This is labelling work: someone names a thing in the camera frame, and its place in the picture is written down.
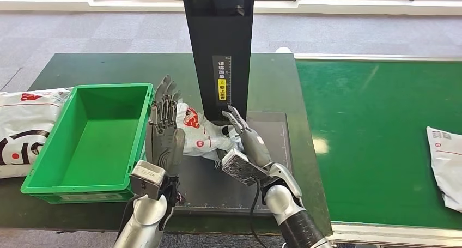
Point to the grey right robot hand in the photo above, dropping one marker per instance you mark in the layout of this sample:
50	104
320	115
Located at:
254	147

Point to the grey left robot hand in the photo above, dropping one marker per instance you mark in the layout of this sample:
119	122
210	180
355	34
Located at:
164	145

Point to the white parcel with red stripe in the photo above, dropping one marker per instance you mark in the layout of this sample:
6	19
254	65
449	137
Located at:
447	167

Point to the white round conveyor knob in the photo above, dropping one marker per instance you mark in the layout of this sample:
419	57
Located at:
283	50

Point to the green conveyor belt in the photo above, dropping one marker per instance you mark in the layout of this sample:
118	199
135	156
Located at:
368	138

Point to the large white courier parcel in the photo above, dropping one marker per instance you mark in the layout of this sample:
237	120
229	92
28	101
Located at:
25	130

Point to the black yellow label sticker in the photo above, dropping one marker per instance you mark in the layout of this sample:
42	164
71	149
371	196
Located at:
221	89

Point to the green plastic crate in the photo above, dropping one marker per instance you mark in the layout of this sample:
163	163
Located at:
97	138

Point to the white window sill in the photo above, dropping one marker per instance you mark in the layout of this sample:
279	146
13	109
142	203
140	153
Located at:
325	6

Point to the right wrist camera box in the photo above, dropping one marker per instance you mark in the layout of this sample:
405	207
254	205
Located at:
242	167

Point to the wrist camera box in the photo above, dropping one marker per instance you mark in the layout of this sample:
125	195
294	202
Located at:
242	167
146	177

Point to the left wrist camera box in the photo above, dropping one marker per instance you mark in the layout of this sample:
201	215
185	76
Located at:
146	177

